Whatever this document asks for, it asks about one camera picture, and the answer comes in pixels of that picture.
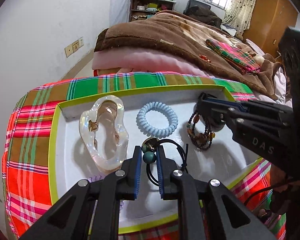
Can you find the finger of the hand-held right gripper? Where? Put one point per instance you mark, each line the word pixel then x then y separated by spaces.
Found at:
pixel 260 135
pixel 265 108

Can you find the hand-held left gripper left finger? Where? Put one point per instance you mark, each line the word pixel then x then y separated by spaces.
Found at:
pixel 137 172

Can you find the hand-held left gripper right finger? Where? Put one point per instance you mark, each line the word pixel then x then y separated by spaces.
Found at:
pixel 160 171

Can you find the yellow-green shallow cardboard box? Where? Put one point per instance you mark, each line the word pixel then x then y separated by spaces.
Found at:
pixel 210 170

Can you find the clear plastic hair claw clip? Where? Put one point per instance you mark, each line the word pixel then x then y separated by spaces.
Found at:
pixel 87 130

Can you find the folded plaid cloth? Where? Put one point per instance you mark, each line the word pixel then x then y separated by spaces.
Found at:
pixel 230 53

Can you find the small red ornament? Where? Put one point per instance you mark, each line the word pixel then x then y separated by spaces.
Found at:
pixel 205 58

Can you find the wooden wardrobe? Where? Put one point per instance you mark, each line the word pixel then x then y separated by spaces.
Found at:
pixel 270 17

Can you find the patterned cream curtain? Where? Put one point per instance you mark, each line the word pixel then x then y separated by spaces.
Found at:
pixel 242 5

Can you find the dark brown coat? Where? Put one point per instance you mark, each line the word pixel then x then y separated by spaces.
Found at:
pixel 205 15

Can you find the plaid bed sheet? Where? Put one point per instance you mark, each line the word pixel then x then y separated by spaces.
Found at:
pixel 27 155

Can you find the pink blanket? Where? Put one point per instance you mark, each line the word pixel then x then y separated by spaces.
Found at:
pixel 140 60

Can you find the black television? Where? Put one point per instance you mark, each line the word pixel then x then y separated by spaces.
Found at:
pixel 195 5

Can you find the brown fleece blanket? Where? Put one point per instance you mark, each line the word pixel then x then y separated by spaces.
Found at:
pixel 152 37

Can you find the wooden shelf unit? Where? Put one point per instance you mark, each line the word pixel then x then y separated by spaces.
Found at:
pixel 135 7

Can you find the beige wall socket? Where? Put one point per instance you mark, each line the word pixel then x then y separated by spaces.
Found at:
pixel 75 46

